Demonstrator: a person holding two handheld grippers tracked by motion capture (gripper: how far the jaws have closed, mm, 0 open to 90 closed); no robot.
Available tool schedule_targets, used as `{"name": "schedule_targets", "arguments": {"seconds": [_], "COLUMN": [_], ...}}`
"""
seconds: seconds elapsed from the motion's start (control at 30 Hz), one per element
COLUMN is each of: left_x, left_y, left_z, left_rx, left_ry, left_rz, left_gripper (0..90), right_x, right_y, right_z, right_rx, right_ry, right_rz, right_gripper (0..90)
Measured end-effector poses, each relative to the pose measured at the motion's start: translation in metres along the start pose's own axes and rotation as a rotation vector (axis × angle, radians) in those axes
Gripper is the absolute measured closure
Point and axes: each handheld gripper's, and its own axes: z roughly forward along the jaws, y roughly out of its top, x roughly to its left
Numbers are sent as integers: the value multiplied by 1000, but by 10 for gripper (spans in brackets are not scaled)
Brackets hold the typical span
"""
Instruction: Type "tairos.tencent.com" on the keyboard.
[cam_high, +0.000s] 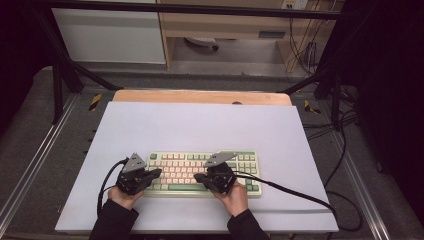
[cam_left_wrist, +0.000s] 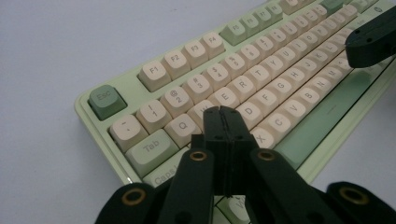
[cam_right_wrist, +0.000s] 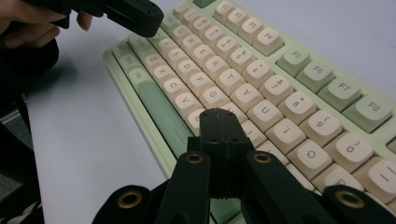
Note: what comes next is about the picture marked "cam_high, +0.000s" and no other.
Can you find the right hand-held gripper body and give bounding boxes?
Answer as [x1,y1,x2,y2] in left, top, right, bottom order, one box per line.
[203,151,239,196]

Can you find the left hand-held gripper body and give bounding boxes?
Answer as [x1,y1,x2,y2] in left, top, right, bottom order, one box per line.
[115,152,153,196]

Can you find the green and pink keyboard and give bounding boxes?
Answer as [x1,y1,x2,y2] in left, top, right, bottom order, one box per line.
[143,149,263,199]

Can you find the person's left hand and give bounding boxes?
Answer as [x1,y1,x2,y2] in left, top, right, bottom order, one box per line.
[107,185,145,211]

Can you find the person's right hand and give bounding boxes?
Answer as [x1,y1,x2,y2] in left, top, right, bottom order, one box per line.
[212,181,250,218]

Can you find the white board sheet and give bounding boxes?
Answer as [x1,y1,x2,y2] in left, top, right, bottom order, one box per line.
[54,101,340,234]

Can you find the wooden table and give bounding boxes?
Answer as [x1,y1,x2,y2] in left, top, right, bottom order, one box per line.
[112,88,294,107]

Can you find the yellow and black tape strip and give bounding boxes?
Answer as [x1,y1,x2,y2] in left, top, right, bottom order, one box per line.
[87,93,103,112]
[303,99,322,115]

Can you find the white chair base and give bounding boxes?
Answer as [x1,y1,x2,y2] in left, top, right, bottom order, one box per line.
[184,36,220,52]

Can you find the white cabinet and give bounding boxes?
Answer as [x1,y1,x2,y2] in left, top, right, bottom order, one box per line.
[49,0,167,65]

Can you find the light wooden desk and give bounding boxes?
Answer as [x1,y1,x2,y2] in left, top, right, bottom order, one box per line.
[155,0,345,74]

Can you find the small grey panel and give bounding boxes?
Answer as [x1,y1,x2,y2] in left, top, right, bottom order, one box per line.
[257,30,287,40]

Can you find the black curtain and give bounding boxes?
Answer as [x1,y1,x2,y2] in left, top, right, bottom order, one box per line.
[343,0,424,228]
[0,0,54,134]

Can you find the white power strip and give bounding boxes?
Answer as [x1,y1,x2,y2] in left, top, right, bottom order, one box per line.
[281,0,310,11]

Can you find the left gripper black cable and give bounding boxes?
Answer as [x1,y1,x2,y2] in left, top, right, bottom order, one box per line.
[96,157,130,215]

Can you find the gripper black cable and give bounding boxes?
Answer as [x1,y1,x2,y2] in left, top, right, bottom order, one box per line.
[96,157,130,215]
[218,170,364,233]

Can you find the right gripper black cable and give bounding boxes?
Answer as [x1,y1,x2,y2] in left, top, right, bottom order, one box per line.
[218,170,364,233]

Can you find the aluminium rail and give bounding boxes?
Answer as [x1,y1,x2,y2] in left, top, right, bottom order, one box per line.
[0,94,80,228]
[328,129,392,240]

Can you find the black floor cables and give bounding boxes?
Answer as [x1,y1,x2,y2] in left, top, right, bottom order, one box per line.
[301,84,360,189]

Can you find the bundle of hanging cables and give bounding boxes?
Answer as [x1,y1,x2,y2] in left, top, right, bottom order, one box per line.
[287,15,322,77]

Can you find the black metal frame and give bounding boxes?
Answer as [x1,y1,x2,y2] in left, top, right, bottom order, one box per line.
[32,0,348,132]

